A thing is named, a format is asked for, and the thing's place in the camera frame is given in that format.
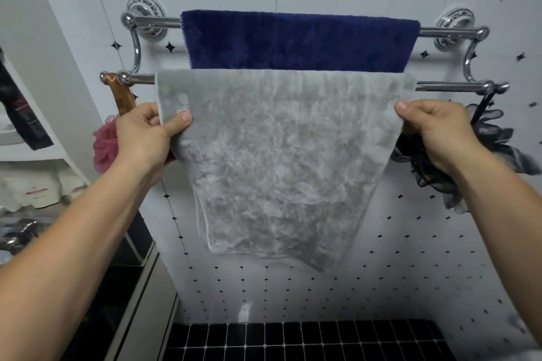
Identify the person's right hand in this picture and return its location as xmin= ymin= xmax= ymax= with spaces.
xmin=394 ymin=99 xmax=486 ymax=178

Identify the person's left hand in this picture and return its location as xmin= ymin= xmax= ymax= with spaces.
xmin=111 ymin=102 xmax=194 ymax=190

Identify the chrome double towel rail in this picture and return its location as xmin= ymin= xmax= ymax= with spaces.
xmin=99 ymin=0 xmax=510 ymax=96

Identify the gray towel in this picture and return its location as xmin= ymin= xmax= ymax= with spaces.
xmin=155 ymin=68 xmax=418 ymax=274

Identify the dark blue towel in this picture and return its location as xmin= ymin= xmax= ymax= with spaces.
xmin=180 ymin=9 xmax=422 ymax=74

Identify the person's left forearm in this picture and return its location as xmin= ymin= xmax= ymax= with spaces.
xmin=0 ymin=161 xmax=153 ymax=361

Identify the person's right forearm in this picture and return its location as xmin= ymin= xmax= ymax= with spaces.
xmin=453 ymin=157 xmax=542 ymax=347

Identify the pink bath loofah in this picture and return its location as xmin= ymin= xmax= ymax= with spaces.
xmin=92 ymin=72 xmax=177 ymax=175

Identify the black gray bath loofah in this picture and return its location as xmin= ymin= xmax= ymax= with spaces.
xmin=389 ymin=92 xmax=542 ymax=213

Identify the beige refill pouch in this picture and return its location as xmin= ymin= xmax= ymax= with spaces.
xmin=0 ymin=168 xmax=64 ymax=212
xmin=59 ymin=170 xmax=90 ymax=203

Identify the white shelf cabinet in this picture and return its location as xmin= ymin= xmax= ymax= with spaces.
xmin=0 ymin=45 xmax=92 ymax=222

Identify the black tube on shelf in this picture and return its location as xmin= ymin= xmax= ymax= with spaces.
xmin=0 ymin=50 xmax=55 ymax=151

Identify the black white vanity cabinet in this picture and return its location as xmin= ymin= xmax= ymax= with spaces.
xmin=59 ymin=212 xmax=181 ymax=361

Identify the chrome faucet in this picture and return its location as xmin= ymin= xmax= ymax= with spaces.
xmin=4 ymin=221 xmax=39 ymax=247

